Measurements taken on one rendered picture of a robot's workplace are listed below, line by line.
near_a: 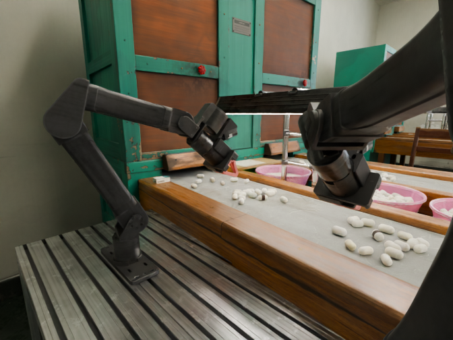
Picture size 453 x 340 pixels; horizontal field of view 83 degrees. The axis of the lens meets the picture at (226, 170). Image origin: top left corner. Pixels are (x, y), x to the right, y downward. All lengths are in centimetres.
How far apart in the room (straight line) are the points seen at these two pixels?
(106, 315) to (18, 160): 136
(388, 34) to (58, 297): 605
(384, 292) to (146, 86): 105
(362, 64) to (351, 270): 324
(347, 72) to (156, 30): 281
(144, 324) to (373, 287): 40
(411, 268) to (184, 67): 108
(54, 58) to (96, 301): 150
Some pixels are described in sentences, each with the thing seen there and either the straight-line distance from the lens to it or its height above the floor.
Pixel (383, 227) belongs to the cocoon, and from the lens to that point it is 78.
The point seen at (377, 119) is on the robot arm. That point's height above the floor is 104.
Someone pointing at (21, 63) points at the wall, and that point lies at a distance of 184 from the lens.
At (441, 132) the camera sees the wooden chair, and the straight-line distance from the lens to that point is 321.
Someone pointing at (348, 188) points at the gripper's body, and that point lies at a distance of 48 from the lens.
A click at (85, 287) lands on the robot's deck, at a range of 69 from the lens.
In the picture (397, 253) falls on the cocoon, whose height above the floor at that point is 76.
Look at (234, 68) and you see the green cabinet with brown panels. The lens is 146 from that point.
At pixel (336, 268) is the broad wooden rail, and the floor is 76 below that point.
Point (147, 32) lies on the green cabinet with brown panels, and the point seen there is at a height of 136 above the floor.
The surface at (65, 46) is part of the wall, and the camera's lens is 190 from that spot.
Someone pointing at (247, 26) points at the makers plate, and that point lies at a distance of 156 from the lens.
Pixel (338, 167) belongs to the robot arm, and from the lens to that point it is 43.
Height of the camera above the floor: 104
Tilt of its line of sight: 12 degrees down
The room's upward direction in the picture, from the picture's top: straight up
